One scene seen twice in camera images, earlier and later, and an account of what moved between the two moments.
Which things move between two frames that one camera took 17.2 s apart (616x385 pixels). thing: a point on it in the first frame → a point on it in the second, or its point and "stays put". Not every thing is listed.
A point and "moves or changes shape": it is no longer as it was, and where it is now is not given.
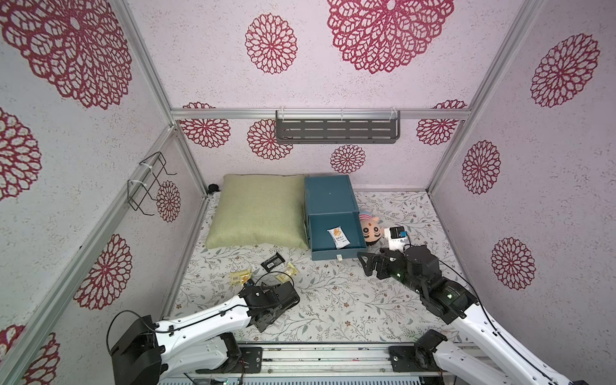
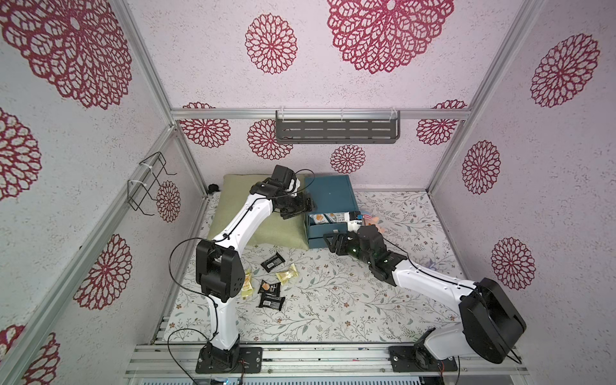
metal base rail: [423, 358] stays put
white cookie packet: [339, 237] moves or changes shape
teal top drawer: [322, 245] moves or changes shape
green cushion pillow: [258, 210] stays put
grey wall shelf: [331, 127] stays put
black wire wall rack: [147, 181] stays put
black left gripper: [266, 326] → [304, 205]
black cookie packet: [273, 262] stays put
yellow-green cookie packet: [291, 270] stays put
